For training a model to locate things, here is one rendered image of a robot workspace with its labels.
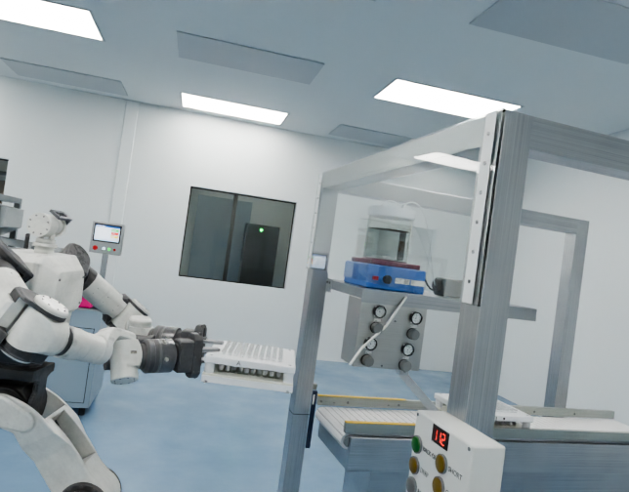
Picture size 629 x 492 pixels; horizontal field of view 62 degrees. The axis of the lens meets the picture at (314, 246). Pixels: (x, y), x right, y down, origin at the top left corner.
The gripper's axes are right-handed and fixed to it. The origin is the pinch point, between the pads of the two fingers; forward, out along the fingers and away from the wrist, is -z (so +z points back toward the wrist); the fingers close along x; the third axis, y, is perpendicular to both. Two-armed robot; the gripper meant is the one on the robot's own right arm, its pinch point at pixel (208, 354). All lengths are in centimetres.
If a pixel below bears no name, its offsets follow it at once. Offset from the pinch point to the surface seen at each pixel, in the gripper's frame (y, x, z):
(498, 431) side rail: 31, 20, -91
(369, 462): 17, 30, -48
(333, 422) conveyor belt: 3.3, 21.7, -44.2
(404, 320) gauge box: 22, -14, -52
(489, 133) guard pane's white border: 76, -55, -13
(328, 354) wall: -414, 97, -364
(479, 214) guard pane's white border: 76, -41, -13
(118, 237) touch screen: -289, -28, -48
